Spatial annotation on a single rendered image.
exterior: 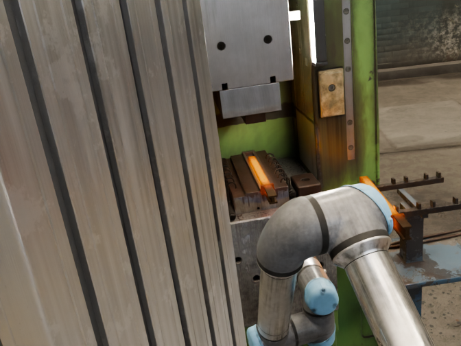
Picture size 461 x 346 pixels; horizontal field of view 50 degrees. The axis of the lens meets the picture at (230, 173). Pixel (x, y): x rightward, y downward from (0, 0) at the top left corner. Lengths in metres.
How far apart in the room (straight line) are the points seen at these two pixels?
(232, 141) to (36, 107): 1.95
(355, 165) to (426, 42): 6.09
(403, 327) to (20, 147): 0.76
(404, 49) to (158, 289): 7.64
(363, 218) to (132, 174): 0.68
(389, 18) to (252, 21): 6.24
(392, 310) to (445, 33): 7.29
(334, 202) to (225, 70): 0.80
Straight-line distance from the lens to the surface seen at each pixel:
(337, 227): 0.92
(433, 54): 8.04
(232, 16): 1.60
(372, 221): 0.94
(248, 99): 1.64
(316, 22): 1.77
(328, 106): 1.84
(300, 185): 1.79
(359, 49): 1.88
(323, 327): 1.26
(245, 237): 1.75
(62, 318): 0.25
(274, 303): 1.07
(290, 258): 0.93
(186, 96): 0.37
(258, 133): 2.19
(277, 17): 1.62
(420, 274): 1.82
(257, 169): 1.89
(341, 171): 1.96
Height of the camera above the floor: 1.70
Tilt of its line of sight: 21 degrees down
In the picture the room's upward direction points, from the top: 7 degrees counter-clockwise
